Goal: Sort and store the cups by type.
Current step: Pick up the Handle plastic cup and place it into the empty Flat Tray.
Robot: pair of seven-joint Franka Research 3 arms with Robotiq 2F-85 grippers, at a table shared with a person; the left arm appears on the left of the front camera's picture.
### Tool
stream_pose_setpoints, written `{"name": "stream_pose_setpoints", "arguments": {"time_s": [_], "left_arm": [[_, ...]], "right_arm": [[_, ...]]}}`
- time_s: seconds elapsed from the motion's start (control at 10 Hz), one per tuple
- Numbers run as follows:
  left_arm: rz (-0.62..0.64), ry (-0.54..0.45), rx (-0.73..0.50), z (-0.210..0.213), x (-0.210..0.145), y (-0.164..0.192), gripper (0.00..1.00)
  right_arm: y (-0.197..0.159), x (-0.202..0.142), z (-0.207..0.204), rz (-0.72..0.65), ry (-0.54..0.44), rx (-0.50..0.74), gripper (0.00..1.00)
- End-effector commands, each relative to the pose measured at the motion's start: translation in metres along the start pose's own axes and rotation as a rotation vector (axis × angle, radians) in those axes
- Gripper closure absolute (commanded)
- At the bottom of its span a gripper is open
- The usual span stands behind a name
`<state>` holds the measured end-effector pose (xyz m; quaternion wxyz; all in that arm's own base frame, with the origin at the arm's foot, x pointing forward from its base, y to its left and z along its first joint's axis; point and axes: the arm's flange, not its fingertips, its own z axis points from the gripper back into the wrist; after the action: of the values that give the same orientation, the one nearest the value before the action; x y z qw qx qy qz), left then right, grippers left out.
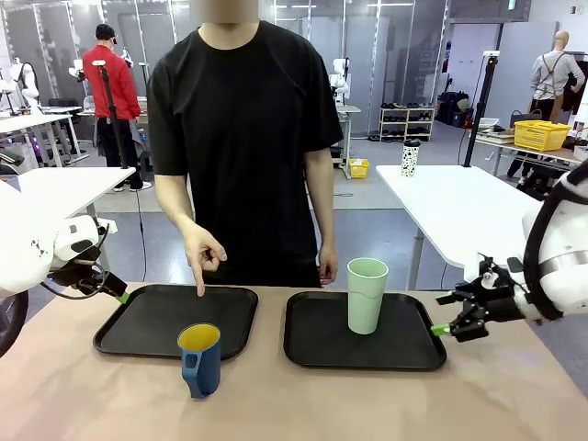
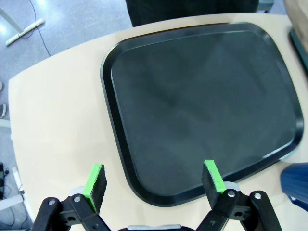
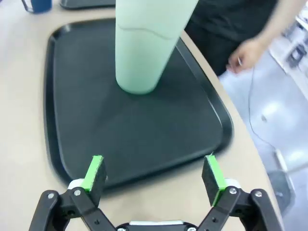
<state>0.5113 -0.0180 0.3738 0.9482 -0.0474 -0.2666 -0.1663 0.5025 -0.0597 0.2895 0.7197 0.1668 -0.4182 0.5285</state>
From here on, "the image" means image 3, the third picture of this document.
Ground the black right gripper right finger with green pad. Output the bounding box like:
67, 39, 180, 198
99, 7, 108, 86
196, 155, 282, 231

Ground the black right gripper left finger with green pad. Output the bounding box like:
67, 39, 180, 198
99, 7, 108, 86
28, 155, 116, 231

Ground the person's left forearm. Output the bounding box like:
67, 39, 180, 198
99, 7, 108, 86
252, 0, 300, 49

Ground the person's left hand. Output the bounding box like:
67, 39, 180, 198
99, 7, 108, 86
227, 37, 267, 75

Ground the grey metal floor box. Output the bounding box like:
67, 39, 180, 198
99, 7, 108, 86
266, 169, 297, 217

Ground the large black plastic tray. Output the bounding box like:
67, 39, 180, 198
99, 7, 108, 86
44, 18, 234, 191

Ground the white equipment shelf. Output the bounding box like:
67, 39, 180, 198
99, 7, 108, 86
269, 7, 308, 81

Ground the person's black shirt torso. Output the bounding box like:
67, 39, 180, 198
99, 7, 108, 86
184, 0, 280, 77

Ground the thin grey cable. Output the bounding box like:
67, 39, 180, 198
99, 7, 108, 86
237, 57, 277, 151

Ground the blue mug with handle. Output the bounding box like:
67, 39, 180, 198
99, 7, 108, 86
21, 0, 53, 14

